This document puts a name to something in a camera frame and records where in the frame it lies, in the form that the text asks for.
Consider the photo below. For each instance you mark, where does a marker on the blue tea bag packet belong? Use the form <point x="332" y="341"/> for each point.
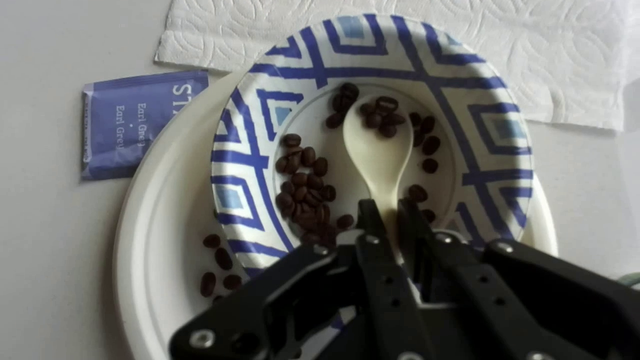
<point x="132" y="126"/>

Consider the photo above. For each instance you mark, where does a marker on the cream plastic spoon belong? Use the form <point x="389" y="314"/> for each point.
<point x="376" y="153"/>

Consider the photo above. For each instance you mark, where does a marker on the plain white paper plate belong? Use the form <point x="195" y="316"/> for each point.
<point x="161" y="232"/>

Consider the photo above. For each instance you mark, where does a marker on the brown coffee beans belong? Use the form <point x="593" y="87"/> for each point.
<point x="302" y="192"/>

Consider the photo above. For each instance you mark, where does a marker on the white embossed paper towel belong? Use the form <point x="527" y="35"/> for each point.
<point x="567" y="61"/>

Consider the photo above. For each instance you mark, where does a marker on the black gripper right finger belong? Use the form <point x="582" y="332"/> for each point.
<point x="533" y="307"/>

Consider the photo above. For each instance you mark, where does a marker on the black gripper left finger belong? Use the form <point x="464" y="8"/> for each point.
<point x="372" y="292"/>

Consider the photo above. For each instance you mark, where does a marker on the blue patterned paper bowl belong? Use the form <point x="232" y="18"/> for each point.
<point x="401" y="61"/>

